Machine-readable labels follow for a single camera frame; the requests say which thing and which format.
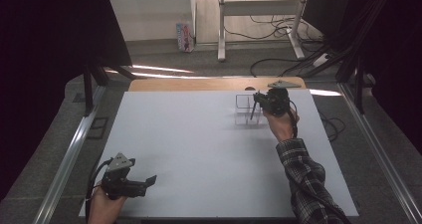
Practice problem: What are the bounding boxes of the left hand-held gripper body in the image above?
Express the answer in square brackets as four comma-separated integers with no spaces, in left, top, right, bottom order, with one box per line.
[100,152,149,201]

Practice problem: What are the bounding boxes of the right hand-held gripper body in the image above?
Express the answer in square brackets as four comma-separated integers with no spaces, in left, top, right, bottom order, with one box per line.
[259,80,303,117]

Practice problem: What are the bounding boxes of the dark striped pen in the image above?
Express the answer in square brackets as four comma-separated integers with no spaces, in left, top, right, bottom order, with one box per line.
[249,99,260,121]

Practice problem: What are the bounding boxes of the clear acrylic pen holder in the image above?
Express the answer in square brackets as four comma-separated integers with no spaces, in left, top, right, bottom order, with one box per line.
[233,94,271,127]

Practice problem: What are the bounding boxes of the person's right hand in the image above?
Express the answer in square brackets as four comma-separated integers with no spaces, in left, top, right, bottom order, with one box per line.
[263,108,301,144]

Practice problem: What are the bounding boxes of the person's left hand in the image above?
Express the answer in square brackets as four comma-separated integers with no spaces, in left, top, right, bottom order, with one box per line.
[87,185,129,224]

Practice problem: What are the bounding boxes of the white table board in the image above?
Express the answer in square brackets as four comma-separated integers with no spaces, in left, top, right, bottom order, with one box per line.
[79,90,360,220]

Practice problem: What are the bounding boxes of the white power strip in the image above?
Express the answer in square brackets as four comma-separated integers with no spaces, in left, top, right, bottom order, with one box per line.
[313,52,332,68]

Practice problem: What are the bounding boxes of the black metal stand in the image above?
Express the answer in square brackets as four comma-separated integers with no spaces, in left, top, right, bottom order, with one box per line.
[82,62,142,117]
[300,0,397,115]

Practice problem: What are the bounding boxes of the colourful printed box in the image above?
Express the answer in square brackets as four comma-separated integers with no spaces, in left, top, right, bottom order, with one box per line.
[175,22,195,54]

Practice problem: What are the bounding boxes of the dark curtain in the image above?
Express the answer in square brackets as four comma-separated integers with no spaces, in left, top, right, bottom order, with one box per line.
[0,0,133,198]
[302,0,422,153]

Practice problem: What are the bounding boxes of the left hand-held gripper cable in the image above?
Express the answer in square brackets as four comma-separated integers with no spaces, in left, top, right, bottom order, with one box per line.
[85,157,114,224]

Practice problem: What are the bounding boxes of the hand-held gripper cable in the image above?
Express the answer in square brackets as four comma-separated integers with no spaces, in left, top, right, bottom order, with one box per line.
[85,157,114,224]
[288,99,300,139]

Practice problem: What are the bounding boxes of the right hand-held gripper cable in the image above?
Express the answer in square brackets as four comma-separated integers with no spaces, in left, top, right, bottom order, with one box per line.
[288,99,300,139]

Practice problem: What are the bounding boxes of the long black floor cable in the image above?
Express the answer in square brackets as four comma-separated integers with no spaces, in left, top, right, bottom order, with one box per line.
[249,53,327,79]

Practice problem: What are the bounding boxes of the aluminium rail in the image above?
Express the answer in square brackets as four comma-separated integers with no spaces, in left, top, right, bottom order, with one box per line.
[33,84,107,224]
[336,82,422,224]

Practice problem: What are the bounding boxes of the thin black looped cable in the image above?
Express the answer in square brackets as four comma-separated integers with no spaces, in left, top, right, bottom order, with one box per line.
[319,112,347,142]

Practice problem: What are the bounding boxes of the tangle of black floor cables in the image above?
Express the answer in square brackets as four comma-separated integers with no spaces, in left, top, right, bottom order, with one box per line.
[223,0,325,45]

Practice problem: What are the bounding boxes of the white metal desk frame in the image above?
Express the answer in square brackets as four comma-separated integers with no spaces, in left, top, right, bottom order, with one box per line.
[217,0,312,63]

